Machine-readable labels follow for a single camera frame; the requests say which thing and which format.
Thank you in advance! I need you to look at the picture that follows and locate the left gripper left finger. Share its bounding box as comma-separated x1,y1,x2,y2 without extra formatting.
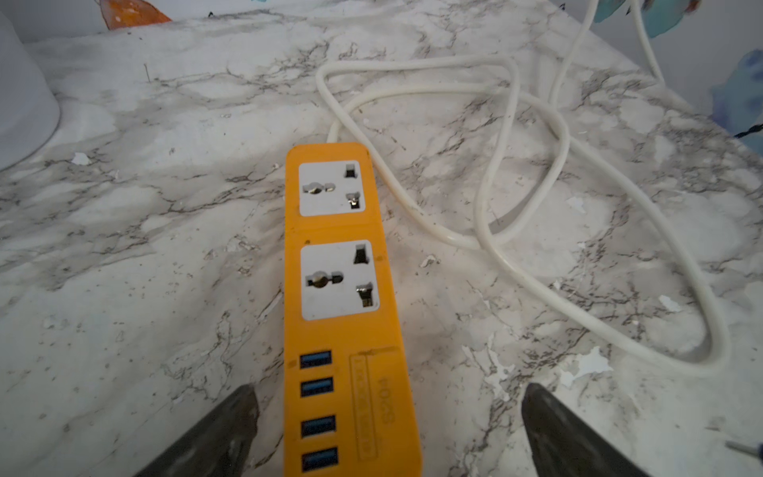
137,384,259,477

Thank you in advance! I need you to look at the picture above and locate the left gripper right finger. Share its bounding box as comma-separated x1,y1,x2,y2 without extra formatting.
522,383,648,477

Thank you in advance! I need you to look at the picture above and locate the orange power strip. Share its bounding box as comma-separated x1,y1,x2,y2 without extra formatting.
283,143,422,476

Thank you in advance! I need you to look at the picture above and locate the potted plant white pot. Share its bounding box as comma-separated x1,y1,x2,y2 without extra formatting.
0,17,61,169

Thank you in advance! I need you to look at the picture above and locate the white power strip cord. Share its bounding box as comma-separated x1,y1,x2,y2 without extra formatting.
314,0,733,378

